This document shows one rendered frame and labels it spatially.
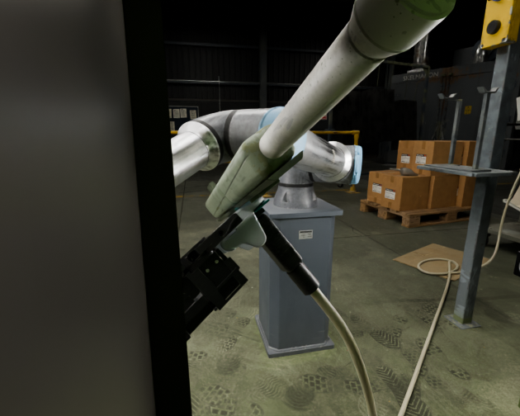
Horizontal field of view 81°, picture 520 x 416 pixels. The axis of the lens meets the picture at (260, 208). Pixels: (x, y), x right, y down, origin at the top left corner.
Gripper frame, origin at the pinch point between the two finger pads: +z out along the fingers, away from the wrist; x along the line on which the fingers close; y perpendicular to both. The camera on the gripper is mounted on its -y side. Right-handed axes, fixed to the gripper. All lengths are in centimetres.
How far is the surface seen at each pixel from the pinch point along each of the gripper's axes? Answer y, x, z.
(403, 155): 89, -241, 272
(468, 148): 121, -187, 292
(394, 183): 95, -217, 213
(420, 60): 48, -566, 883
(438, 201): 145, -215, 240
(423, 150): 92, -208, 264
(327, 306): 19.3, -0.1, -2.2
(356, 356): 29.4, -2.6, -3.5
